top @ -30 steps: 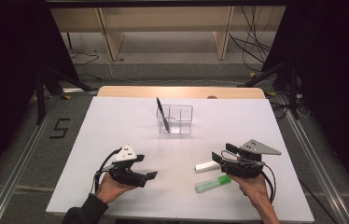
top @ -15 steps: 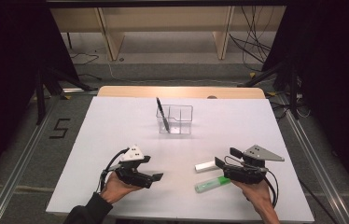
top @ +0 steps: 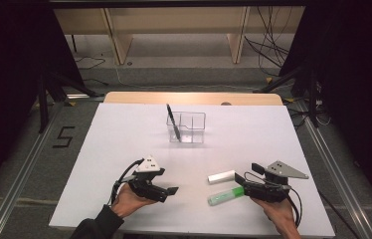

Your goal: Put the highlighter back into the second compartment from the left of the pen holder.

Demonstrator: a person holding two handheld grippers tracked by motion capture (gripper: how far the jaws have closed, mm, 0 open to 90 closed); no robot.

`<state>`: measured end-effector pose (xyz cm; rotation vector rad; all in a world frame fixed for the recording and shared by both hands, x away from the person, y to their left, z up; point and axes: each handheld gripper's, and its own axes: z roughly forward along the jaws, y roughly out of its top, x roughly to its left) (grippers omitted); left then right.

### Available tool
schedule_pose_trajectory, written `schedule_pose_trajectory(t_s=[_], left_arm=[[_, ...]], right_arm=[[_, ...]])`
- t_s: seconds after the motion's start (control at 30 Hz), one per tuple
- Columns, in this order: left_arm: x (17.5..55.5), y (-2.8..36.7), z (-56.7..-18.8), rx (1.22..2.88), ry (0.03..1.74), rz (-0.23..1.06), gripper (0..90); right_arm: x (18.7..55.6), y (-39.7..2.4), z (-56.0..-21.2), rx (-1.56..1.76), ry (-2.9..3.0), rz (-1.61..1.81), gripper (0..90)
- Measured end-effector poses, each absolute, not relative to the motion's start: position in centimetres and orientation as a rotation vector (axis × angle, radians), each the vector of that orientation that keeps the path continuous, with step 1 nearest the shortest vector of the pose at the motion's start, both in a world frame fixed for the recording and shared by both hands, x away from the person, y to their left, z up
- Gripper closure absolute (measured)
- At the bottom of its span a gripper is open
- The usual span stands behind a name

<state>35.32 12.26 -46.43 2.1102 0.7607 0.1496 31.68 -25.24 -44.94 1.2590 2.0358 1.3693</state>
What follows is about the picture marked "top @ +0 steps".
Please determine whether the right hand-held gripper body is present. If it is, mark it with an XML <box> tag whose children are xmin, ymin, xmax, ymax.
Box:
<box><xmin>242</xmin><ymin>159</ymin><xmax>310</xmax><ymax>204</ymax></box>

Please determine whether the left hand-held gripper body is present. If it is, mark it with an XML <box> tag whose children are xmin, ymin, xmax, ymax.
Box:
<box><xmin>120</xmin><ymin>154</ymin><xmax>170</xmax><ymax>204</ymax></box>

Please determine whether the white cylindrical stick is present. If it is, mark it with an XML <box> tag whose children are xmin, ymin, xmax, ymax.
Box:
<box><xmin>207</xmin><ymin>169</ymin><xmax>238</xmax><ymax>185</ymax></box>

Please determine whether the green capped clear marker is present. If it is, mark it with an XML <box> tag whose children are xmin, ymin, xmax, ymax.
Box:
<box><xmin>207</xmin><ymin>185</ymin><xmax>246</xmax><ymax>207</ymax></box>

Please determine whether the black pen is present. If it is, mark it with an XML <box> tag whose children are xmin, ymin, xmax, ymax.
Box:
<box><xmin>165</xmin><ymin>103</ymin><xmax>183</xmax><ymax>143</ymax></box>

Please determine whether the clear plastic desk organizer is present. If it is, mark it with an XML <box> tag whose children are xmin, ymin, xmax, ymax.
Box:
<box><xmin>165</xmin><ymin>111</ymin><xmax>208</xmax><ymax>144</ymax></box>

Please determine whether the person's left hand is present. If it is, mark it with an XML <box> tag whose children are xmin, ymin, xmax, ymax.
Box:
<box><xmin>110</xmin><ymin>182</ymin><xmax>157</xmax><ymax>220</ymax></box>

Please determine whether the person's right hand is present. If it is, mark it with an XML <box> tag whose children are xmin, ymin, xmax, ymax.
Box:
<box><xmin>258</xmin><ymin>197</ymin><xmax>300</xmax><ymax>233</ymax></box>

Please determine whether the white table cover sheet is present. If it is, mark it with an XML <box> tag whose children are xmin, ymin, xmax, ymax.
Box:
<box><xmin>48</xmin><ymin>102</ymin><xmax>337</xmax><ymax>239</ymax></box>

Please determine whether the black metal stand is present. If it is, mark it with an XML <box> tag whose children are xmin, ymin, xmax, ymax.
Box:
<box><xmin>253</xmin><ymin>62</ymin><xmax>321</xmax><ymax>129</ymax></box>
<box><xmin>37</xmin><ymin>70</ymin><xmax>106</xmax><ymax>134</ymax></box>

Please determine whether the black curtain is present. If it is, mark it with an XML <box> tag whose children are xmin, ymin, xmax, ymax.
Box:
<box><xmin>278</xmin><ymin>0</ymin><xmax>372</xmax><ymax>213</ymax></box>
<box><xmin>0</xmin><ymin>5</ymin><xmax>87</xmax><ymax>204</ymax></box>

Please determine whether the black overhead bar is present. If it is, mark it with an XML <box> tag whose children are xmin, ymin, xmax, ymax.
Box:
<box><xmin>47</xmin><ymin>0</ymin><xmax>308</xmax><ymax>9</ymax></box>

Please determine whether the left hand-held gripper cable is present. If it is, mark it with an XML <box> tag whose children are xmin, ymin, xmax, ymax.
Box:
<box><xmin>108</xmin><ymin>157</ymin><xmax>145</xmax><ymax>207</ymax></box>

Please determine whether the hand-held gripper cable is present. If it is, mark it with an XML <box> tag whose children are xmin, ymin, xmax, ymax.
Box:
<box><xmin>285</xmin><ymin>186</ymin><xmax>304</xmax><ymax>229</ymax></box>
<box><xmin>108</xmin><ymin>157</ymin><xmax>145</xmax><ymax>207</ymax></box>

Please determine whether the right hand-held gripper cable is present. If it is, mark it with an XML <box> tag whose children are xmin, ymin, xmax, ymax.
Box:
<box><xmin>285</xmin><ymin>186</ymin><xmax>304</xmax><ymax>229</ymax></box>

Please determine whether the aluminium floor rail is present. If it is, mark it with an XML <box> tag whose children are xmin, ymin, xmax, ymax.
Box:
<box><xmin>0</xmin><ymin>102</ymin><xmax>70</xmax><ymax>239</ymax></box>
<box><xmin>293</xmin><ymin>99</ymin><xmax>372</xmax><ymax>239</ymax></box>

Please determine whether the thin black floor cable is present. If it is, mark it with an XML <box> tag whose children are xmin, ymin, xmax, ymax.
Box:
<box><xmin>317</xmin><ymin>189</ymin><xmax>361</xmax><ymax>239</ymax></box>

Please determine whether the bundle of black hanging cables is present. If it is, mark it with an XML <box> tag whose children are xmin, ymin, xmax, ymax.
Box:
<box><xmin>244</xmin><ymin>6</ymin><xmax>295</xmax><ymax>78</ymax></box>

